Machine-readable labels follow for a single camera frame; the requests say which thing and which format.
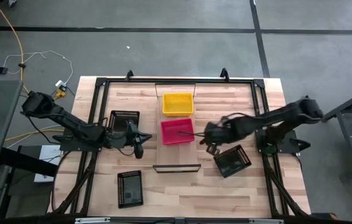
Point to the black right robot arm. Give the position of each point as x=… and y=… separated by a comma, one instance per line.
x=275, y=119

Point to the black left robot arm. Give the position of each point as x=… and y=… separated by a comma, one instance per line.
x=57, y=116

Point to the white power adapter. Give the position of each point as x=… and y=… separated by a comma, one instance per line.
x=60, y=84

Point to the pink plastic basket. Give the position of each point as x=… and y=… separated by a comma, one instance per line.
x=175, y=130

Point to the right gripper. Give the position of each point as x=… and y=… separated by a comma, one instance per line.
x=219, y=132

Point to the yellow plastic basket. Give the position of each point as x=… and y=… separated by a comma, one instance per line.
x=178, y=105

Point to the yellow plug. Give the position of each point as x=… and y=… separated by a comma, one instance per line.
x=59, y=93

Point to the black metal table frame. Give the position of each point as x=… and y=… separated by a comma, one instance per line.
x=132, y=81

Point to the black plastic basket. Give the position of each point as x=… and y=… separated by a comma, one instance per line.
x=119, y=118
x=130, y=189
x=233, y=161

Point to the wooden centre board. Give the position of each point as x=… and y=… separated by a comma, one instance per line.
x=175, y=155

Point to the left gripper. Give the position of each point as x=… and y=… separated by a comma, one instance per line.
x=119, y=138

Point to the white box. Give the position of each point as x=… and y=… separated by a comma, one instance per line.
x=48, y=161

